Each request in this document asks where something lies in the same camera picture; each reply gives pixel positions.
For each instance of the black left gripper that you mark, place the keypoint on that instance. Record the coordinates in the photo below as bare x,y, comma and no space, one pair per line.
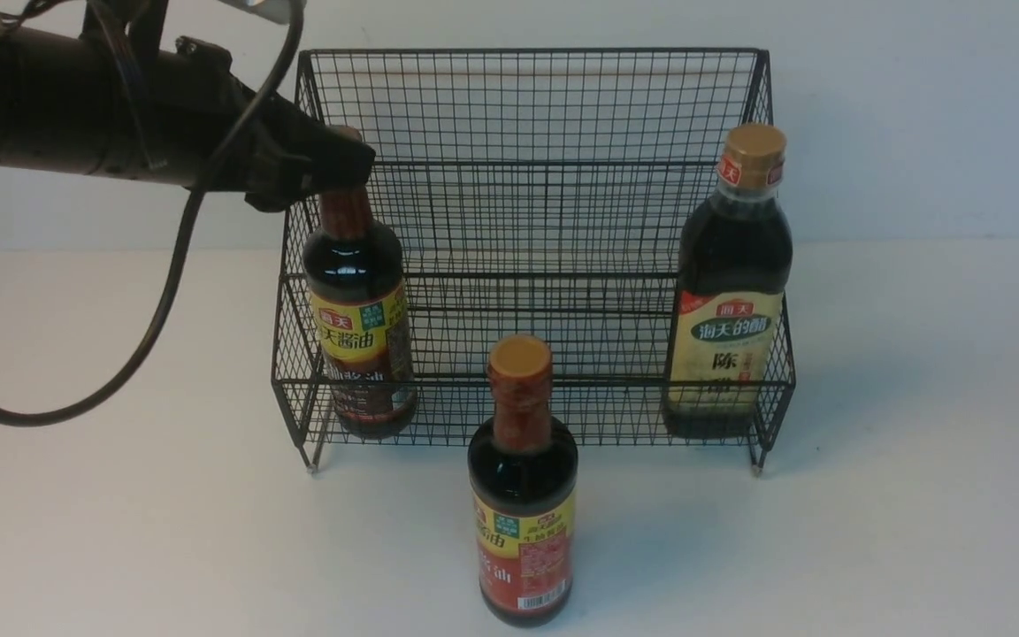
283,156

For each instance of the vinegar bottle cream label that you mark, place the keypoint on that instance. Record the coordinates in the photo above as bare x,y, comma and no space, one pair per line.
733,263

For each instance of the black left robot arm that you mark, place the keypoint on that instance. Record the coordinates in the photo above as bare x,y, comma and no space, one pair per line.
64,109

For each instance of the dark soy sauce bottle brown label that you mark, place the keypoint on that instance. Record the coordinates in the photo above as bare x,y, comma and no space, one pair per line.
355,273

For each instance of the soy sauce bottle red label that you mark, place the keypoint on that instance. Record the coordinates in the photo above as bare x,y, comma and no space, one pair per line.
523,468

